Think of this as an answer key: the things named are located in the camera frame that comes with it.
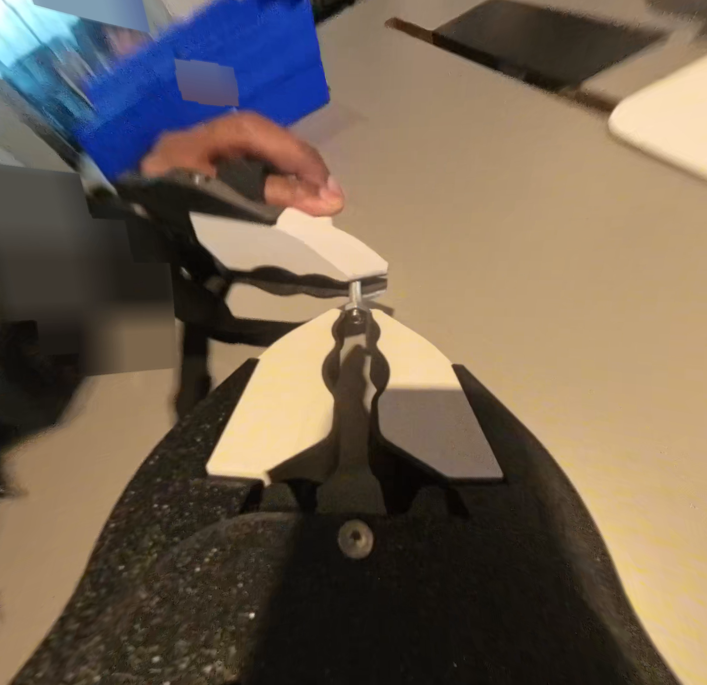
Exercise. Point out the black desk mat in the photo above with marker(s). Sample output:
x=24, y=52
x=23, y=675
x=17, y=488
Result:
x=547, y=38

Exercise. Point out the white document stand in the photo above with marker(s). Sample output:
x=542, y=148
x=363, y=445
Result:
x=663, y=121

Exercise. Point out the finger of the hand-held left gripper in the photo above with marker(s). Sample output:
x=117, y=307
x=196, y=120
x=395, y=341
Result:
x=287, y=246
x=248, y=331

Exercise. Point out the person's left hand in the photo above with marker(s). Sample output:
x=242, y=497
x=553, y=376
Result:
x=259, y=138

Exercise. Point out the blue plastic bin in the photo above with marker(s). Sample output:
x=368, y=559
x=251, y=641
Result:
x=265, y=44

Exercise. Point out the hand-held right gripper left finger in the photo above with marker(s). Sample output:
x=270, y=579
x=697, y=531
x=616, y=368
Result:
x=270, y=409

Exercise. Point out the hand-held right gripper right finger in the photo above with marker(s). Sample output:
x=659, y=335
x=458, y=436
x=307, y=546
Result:
x=431, y=414

